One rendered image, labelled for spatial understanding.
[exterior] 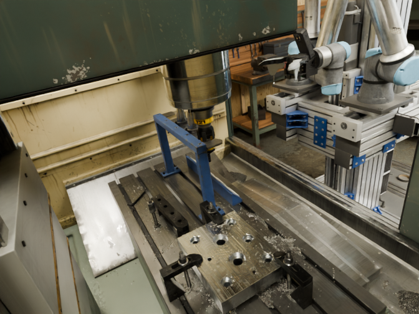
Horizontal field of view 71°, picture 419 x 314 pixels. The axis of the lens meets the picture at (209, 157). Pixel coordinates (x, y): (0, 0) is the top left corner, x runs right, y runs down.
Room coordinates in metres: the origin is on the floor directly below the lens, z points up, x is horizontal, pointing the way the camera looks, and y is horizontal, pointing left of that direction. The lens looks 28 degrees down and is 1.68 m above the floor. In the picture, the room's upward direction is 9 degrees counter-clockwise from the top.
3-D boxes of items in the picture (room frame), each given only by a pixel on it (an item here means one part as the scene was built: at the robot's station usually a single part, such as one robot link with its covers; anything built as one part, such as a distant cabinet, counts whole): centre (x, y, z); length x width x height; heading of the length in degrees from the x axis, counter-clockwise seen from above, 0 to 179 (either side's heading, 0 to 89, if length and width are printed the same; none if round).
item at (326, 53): (1.10, -0.46, 1.43); 0.08 x 0.05 x 0.08; 25
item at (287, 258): (0.56, -0.17, 0.97); 0.13 x 0.03 x 0.15; 25
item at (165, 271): (0.62, 0.13, 0.97); 0.13 x 0.03 x 0.15; 115
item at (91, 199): (1.30, 0.27, 0.75); 0.89 x 0.70 x 0.26; 115
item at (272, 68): (1.08, -0.28, 1.43); 0.09 x 0.03 x 0.06; 79
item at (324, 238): (1.06, -0.28, 0.70); 0.90 x 0.30 x 0.16; 25
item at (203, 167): (0.95, 0.03, 1.05); 0.10 x 0.05 x 0.30; 115
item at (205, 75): (0.71, 0.00, 1.52); 0.16 x 0.16 x 0.12
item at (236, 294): (0.67, -0.01, 0.97); 0.29 x 0.23 x 0.05; 25
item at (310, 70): (1.07, -0.38, 1.42); 0.12 x 0.08 x 0.09; 115
